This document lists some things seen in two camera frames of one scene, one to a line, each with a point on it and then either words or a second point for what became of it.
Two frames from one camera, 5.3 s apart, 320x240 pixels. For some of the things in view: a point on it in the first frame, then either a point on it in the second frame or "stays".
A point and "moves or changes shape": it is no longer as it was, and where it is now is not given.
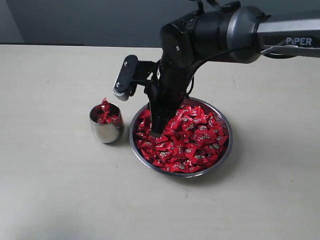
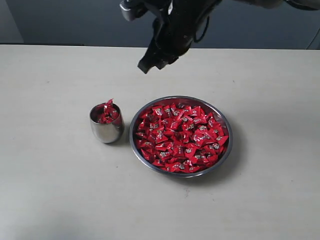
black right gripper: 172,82 -> 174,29
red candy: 106,106 moves or changes shape
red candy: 105,118 stays
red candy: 183,167 stays
